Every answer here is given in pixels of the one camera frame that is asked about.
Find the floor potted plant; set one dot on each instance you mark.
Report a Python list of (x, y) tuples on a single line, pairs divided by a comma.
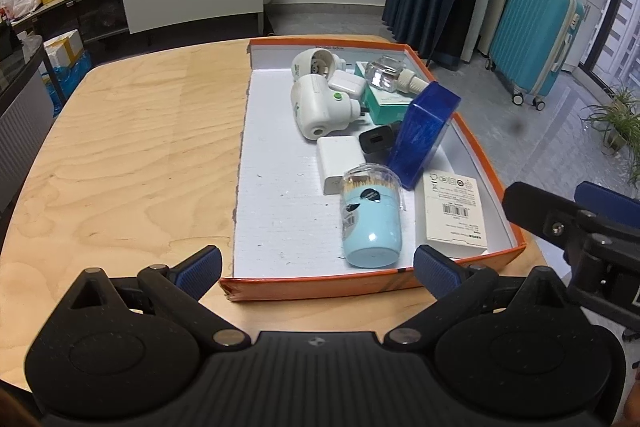
[(617, 127)]

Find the white plug-in heater green print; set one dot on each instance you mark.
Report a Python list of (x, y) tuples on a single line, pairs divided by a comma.
[(306, 64)]

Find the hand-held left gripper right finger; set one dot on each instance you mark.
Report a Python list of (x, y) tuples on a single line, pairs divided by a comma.
[(435, 269)]

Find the teal suitcase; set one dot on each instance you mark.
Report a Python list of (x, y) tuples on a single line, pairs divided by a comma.
[(535, 37)]

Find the white and yellow carton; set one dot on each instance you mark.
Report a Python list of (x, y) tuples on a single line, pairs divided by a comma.
[(64, 49)]

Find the light blue toothpick jar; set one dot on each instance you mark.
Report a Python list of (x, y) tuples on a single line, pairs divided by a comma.
[(372, 227)]

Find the teal and white box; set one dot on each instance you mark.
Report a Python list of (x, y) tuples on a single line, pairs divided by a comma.
[(385, 109)]

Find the clear liquid refill bottle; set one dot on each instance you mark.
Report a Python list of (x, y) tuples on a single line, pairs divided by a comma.
[(387, 74)]

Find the white plug-in heater green button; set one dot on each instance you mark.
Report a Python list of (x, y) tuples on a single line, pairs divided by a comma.
[(315, 107)]

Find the orange cardboard tray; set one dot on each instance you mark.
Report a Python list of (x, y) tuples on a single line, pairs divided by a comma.
[(285, 207)]

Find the blue plastic box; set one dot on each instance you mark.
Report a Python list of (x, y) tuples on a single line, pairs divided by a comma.
[(420, 137)]

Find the round dark glass-top table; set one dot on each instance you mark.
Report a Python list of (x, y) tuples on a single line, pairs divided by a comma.
[(20, 117)]

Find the white adapter box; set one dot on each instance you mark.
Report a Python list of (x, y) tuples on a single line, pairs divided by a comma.
[(452, 217)]

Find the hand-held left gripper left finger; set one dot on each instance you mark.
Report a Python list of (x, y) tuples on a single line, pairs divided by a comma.
[(202, 264)]

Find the blue plastic bag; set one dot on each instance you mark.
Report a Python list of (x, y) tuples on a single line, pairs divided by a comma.
[(65, 82)]

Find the black charger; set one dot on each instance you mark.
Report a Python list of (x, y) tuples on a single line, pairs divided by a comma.
[(375, 139)]

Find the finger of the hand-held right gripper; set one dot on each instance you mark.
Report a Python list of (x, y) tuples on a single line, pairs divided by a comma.
[(610, 204), (540, 212)]

